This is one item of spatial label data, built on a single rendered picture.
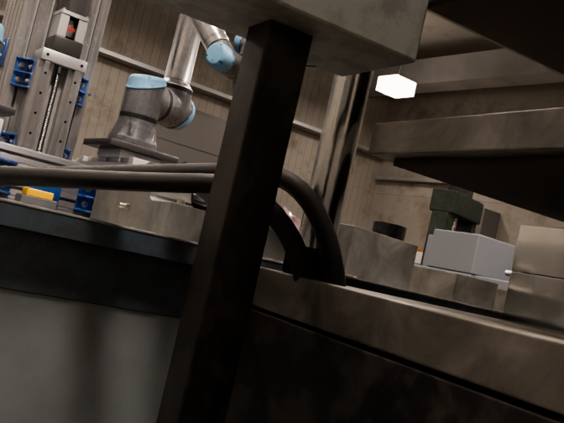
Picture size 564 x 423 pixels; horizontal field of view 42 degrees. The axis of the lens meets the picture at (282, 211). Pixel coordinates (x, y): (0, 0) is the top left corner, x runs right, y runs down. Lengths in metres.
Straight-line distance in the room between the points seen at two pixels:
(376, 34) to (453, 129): 0.19
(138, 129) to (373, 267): 0.92
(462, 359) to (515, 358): 0.07
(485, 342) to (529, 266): 0.61
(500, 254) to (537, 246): 4.14
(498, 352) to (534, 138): 0.28
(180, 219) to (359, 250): 0.45
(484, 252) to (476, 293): 3.36
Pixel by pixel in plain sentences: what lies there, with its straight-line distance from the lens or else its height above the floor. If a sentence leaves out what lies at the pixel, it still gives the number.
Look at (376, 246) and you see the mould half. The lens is 1.66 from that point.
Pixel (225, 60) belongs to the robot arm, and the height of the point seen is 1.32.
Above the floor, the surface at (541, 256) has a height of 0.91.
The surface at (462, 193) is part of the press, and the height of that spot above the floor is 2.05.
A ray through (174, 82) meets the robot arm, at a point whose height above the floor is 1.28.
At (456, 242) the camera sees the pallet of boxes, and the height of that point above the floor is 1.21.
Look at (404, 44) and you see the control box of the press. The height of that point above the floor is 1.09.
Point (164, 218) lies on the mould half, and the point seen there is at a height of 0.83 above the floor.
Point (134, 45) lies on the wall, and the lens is 11.55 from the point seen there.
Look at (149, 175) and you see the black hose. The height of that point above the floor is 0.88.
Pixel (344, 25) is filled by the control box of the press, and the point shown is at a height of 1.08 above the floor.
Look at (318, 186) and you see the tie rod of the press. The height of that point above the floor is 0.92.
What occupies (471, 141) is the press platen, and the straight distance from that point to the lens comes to 0.98.
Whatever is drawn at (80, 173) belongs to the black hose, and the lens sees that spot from 1.15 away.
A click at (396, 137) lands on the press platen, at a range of 1.10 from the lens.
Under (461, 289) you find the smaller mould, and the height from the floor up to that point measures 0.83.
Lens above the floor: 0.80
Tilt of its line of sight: 4 degrees up
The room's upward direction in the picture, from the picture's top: 13 degrees clockwise
